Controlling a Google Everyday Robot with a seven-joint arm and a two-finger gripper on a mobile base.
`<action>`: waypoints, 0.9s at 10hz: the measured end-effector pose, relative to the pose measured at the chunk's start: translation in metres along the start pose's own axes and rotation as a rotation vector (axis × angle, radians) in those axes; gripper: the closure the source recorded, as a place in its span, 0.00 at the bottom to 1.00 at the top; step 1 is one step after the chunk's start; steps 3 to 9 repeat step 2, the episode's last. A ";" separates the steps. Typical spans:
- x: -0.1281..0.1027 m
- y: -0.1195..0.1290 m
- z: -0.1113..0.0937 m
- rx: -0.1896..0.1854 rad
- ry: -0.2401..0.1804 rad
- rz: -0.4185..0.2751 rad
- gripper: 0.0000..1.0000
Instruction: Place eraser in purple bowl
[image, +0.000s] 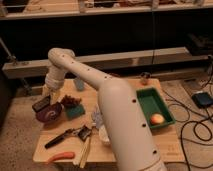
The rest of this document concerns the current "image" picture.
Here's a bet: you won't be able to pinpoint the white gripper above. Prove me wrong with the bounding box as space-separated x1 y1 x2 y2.
42 66 64 103

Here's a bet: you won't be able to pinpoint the dark rectangular eraser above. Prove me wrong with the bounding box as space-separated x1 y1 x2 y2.
32 96 50 112

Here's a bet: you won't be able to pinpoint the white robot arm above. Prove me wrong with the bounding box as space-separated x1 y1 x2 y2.
45 48 167 171

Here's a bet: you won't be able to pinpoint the purple bowl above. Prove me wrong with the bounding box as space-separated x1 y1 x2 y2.
36 102 62 123

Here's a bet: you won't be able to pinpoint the brown grape bunch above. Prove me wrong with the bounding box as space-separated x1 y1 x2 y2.
61 95 82 108

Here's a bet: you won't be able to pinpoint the green sponge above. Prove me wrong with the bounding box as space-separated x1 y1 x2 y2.
65 105 85 120

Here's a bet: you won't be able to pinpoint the light blue small object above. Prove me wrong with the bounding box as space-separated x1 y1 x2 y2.
74 77 84 91

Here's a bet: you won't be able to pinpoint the black metal clip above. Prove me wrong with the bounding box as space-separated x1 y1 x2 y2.
77 126 92 141

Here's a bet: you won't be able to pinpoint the pale blue cloth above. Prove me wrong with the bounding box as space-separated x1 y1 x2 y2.
91 105 103 125

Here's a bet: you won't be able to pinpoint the wooden chopsticks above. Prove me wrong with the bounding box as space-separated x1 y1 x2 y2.
73 137 91 168

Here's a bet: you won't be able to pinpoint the white small object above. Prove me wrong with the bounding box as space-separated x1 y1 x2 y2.
99 125 110 145

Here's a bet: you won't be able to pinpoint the small dark cup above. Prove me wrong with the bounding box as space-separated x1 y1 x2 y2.
140 72 151 85

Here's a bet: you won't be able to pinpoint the green rectangular bin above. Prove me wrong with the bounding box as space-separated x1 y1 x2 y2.
136 87 175 130

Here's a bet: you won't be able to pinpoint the peach fruit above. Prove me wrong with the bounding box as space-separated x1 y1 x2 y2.
150 113 165 125

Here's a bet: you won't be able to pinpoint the black power adapter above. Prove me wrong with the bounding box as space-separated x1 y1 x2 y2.
192 92 213 108

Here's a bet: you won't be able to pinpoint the black handled tool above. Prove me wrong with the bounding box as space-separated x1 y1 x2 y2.
44 128 80 149

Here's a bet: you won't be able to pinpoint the wooden shelf rail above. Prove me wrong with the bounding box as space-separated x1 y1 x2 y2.
2 47 207 79

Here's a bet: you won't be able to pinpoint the black cable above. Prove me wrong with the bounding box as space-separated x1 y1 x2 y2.
161 54 213 171

